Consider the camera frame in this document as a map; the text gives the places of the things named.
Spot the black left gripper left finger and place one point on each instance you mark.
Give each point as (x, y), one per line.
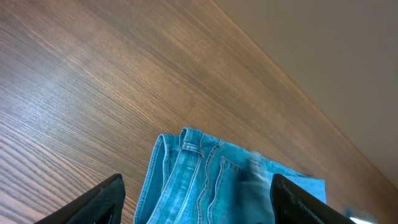
(103, 204)

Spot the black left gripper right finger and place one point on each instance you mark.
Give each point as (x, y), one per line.
(293, 205)

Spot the light blue denim jeans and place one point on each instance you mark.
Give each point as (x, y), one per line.
(190, 179)

